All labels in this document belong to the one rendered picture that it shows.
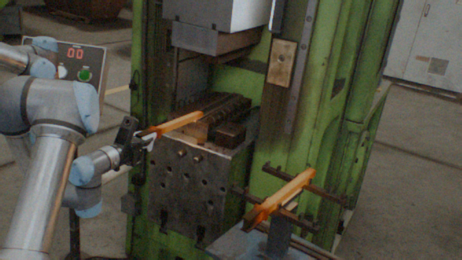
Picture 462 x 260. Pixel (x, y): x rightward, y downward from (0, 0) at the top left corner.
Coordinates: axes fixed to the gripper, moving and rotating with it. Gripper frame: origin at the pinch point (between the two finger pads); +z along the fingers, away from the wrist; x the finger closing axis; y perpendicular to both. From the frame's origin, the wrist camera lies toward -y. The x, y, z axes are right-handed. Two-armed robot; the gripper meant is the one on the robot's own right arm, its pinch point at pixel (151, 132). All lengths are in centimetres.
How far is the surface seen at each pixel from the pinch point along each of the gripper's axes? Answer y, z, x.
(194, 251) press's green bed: 61, 24, 9
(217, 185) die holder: 24.7, 22.1, 17.4
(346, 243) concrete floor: 100, 133, 60
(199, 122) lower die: 3.1, 27.4, 3.5
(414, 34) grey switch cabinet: 11, 559, 37
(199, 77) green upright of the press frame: -5, 63, -19
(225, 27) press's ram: -36.1, 26.1, 11.1
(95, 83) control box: -4.8, 16.5, -41.1
